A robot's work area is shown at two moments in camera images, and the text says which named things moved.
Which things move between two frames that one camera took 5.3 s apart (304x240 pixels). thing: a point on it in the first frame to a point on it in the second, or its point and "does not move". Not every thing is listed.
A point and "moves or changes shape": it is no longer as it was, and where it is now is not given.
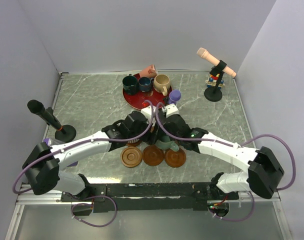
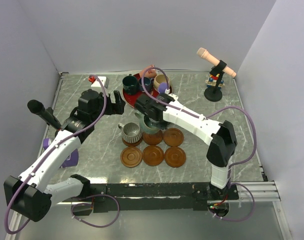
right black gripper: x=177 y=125 to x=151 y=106
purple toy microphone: x=174 y=96 to x=162 y=86
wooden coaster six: x=153 y=155 does not move
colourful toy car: x=212 y=81 does not move
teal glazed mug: x=165 y=143 moves or changes shape
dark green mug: x=129 y=83 does not move
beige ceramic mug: x=161 y=83 does not move
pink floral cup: x=150 y=71 does not move
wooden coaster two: x=131 y=157 does not move
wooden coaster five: x=175 y=159 does not move
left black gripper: x=152 y=137 to x=117 y=108
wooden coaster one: x=134 y=144 does not move
